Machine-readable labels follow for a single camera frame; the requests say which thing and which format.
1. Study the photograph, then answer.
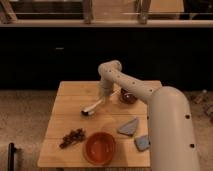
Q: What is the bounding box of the grey square cloth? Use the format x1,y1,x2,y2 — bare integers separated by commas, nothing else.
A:
134,135,150,152

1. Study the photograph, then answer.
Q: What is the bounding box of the brown debris pile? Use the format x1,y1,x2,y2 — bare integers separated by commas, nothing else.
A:
59,128,86,149

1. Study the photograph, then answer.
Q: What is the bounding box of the black post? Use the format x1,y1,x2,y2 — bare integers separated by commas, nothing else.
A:
7,143,16,171

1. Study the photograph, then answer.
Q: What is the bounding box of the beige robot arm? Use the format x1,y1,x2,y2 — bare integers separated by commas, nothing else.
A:
98,60,200,171

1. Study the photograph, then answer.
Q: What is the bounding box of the wooden shelf rail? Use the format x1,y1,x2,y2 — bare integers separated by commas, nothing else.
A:
0,20,213,28

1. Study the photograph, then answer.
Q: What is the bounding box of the dark red glass cup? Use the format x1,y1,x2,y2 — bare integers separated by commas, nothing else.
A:
120,89,137,104

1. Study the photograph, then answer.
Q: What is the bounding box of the orange bowl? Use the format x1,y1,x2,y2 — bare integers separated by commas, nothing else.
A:
83,132,116,166

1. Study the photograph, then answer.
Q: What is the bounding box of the grey triangular cloth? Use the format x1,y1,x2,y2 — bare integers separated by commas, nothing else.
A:
117,118,139,136

